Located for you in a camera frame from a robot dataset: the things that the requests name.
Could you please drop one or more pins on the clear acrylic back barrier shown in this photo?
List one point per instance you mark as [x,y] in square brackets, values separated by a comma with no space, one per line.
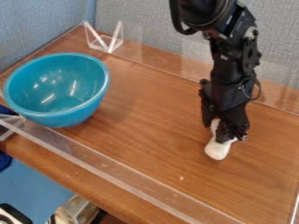
[277,96]

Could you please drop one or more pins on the clear acrylic corner bracket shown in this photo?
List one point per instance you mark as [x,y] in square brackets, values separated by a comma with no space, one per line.
[101,41]

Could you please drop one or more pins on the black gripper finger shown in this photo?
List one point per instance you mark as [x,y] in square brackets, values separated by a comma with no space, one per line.
[209,111]
[234,124]

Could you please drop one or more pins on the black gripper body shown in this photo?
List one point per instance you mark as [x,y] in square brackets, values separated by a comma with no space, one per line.
[230,86]

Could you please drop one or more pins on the clear acrylic barrier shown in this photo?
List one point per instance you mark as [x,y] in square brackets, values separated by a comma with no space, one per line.
[277,96]
[157,193]

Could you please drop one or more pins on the brown and white toy mushroom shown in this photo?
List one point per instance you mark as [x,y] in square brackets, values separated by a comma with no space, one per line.
[214,149]

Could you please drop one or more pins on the blue plastic bowl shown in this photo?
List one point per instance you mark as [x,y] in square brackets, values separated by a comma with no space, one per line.
[58,89]

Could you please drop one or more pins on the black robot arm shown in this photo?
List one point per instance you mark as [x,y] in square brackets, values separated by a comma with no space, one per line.
[229,26]

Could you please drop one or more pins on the grey metal table leg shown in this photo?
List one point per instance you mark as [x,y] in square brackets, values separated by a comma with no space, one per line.
[75,211]

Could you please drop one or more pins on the clear acrylic front barrier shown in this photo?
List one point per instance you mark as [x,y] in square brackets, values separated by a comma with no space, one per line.
[157,193]

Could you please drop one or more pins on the black and white floor object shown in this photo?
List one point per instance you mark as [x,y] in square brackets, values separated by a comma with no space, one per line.
[13,216]

